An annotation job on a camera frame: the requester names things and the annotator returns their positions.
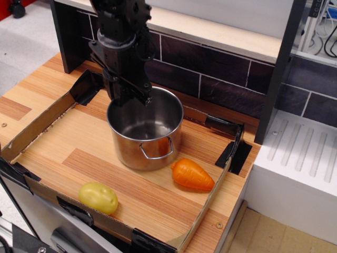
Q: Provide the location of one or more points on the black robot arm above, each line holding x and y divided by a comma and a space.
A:
121, 22

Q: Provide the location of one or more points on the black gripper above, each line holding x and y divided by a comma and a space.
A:
124, 76

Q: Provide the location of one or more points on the white ribbed drainboard sink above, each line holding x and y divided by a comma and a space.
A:
293, 179

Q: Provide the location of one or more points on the cardboard fence with black tape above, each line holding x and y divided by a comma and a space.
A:
52, 146

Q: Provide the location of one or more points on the yellow plastic potato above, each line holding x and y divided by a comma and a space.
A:
99, 197

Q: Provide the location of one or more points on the light wooden shelf board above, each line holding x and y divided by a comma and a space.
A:
212, 34

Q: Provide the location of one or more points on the dark right shelf post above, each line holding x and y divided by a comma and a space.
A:
269, 111

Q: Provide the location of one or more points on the black caster wheel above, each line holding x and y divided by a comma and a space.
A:
17, 9

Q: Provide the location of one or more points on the orange plastic carrot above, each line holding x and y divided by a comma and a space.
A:
189, 174

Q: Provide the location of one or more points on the stainless steel pot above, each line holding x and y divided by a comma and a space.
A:
147, 137

